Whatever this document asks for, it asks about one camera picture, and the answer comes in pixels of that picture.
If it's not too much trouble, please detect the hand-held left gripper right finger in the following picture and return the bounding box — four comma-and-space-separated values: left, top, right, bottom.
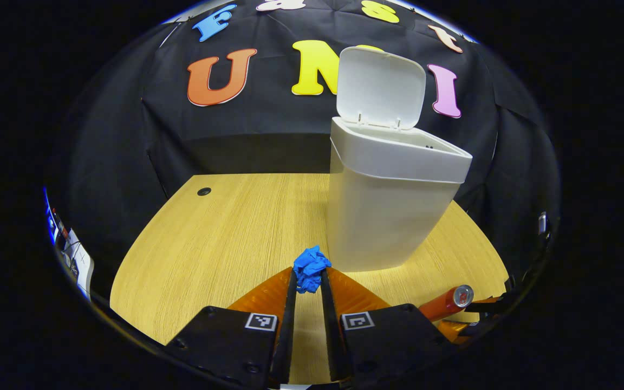
320, 266, 453, 388

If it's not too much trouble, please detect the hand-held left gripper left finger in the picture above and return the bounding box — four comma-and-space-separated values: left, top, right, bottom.
165, 266, 297, 389

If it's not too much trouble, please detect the red pop can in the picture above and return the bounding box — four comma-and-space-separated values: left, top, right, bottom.
418, 284, 475, 323

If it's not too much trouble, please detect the blue paper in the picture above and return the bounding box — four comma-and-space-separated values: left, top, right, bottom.
292, 245, 333, 294

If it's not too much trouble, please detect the white desktop garbage bin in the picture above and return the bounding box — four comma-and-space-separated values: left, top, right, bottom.
327, 46, 473, 272

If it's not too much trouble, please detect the black backdrop cloth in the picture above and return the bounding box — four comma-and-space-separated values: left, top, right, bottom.
47, 0, 562, 298

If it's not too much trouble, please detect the white side table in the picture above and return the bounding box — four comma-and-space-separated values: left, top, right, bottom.
57, 227, 95, 301

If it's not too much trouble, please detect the computer monitor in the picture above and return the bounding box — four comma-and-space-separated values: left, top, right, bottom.
43, 187, 59, 247

